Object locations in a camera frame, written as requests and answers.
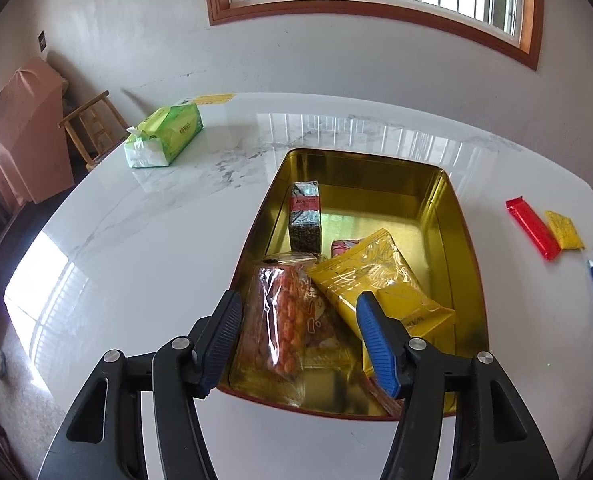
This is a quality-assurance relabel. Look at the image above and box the clear packet of orange snacks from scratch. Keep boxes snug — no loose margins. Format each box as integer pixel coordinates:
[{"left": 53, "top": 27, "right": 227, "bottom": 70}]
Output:
[{"left": 237, "top": 254, "right": 351, "bottom": 408}]

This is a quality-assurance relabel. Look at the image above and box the wooden framed window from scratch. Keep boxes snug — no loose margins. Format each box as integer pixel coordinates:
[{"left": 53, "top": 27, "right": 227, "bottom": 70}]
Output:
[{"left": 202, "top": 0, "right": 545, "bottom": 72}]

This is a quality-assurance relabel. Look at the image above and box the yellow table sticker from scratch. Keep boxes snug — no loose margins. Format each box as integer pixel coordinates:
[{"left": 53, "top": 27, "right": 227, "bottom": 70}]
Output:
[{"left": 192, "top": 92, "right": 236, "bottom": 106}]

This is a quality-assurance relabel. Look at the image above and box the pink covered furniture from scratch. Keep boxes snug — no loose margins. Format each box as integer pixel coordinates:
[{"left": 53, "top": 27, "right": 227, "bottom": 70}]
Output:
[{"left": 0, "top": 56, "right": 76, "bottom": 205}]

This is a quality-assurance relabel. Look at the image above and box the wooden chair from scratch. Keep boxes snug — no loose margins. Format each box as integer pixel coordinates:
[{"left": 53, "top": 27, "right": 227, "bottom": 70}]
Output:
[{"left": 58, "top": 90, "right": 130, "bottom": 173}]

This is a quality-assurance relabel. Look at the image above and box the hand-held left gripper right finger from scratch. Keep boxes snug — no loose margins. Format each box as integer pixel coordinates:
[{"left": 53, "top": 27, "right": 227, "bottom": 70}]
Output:
[{"left": 355, "top": 291, "right": 560, "bottom": 480}]

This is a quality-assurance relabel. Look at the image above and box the small yellow snack packet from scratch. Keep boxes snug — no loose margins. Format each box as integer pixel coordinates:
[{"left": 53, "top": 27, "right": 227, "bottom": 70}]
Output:
[{"left": 544, "top": 209, "right": 586, "bottom": 252}]

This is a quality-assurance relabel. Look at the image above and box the red snack bar packet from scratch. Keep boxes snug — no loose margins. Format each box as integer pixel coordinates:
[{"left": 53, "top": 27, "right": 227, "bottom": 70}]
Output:
[{"left": 505, "top": 197, "right": 562, "bottom": 262}]

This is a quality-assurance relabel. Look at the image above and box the gold metal tray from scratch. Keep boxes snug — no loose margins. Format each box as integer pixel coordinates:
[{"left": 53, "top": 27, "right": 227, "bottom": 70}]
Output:
[{"left": 217, "top": 148, "right": 491, "bottom": 422}]

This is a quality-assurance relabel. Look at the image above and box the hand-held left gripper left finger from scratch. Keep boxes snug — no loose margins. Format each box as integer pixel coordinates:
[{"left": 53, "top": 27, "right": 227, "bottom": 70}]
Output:
[{"left": 36, "top": 290, "right": 244, "bottom": 480}]

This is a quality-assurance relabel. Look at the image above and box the large yellow snack packet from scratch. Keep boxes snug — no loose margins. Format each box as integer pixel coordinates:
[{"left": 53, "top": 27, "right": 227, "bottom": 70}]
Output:
[{"left": 307, "top": 228, "right": 456, "bottom": 378}]

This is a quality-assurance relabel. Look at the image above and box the pink snack packet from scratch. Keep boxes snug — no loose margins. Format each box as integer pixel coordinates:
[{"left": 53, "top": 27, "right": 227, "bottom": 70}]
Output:
[{"left": 331, "top": 237, "right": 363, "bottom": 260}]

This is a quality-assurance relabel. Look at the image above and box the dark packet with red label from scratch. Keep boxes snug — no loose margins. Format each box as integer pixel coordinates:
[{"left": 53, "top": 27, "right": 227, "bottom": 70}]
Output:
[{"left": 287, "top": 181, "right": 323, "bottom": 253}]

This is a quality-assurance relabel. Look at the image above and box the green tissue pack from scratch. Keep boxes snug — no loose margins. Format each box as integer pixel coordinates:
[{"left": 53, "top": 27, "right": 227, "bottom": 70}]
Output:
[{"left": 124, "top": 102, "right": 203, "bottom": 169}]

